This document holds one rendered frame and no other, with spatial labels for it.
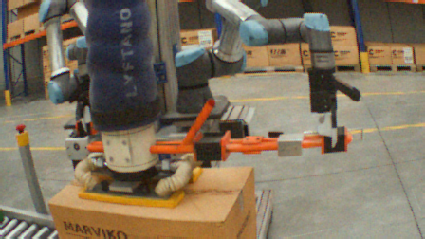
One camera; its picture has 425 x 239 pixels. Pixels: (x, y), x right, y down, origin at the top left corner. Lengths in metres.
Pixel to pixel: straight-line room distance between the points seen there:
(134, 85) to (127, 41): 0.13
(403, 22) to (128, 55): 9.14
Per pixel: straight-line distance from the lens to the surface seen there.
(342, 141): 1.31
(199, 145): 1.34
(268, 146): 1.32
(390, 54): 8.78
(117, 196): 1.40
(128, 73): 1.33
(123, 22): 1.31
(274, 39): 1.29
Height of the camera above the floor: 1.48
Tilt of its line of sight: 14 degrees down
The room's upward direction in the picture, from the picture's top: 7 degrees counter-clockwise
